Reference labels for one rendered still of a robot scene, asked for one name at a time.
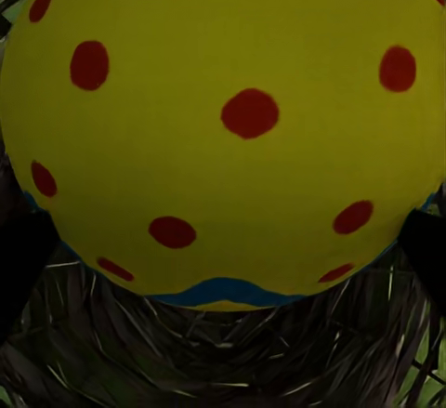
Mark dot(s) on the easter egg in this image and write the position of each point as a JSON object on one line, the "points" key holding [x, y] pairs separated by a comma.
{"points": [[226, 155]]}

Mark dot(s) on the wicker basket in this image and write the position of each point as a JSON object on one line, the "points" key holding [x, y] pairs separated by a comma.
{"points": [[398, 334]]}

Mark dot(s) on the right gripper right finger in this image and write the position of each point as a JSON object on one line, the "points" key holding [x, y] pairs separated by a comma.
{"points": [[423, 243]]}

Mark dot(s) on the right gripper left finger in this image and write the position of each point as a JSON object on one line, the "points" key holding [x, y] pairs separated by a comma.
{"points": [[27, 245]]}

